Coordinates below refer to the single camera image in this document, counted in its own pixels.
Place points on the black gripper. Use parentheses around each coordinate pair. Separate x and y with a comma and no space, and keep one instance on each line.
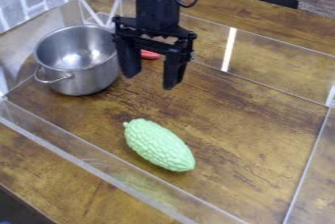
(172,41)

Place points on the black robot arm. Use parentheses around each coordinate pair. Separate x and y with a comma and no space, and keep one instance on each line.
(159,13)

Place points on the orange spoon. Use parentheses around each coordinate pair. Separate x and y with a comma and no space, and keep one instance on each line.
(149,55)

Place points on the stainless steel pot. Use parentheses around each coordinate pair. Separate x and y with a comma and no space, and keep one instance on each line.
(77,60)

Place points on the green bitter gourd toy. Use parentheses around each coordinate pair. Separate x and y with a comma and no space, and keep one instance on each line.
(159,145)

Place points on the clear acrylic tray walls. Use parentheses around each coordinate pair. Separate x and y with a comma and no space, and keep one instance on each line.
(254,110)

